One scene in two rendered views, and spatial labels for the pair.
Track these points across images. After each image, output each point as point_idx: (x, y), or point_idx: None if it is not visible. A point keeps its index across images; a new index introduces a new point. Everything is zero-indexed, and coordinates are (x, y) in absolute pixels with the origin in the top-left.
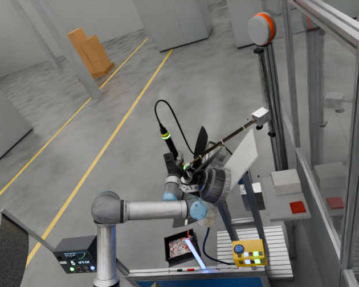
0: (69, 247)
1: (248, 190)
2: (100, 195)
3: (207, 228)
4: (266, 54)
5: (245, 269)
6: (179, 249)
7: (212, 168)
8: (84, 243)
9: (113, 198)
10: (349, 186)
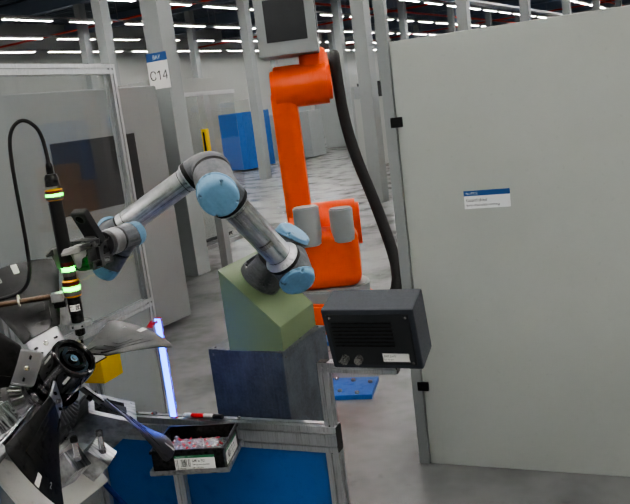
0: (377, 293)
1: None
2: (209, 163)
3: (120, 498)
4: None
5: None
6: (203, 443)
7: (0, 396)
8: (344, 297)
9: (191, 161)
10: None
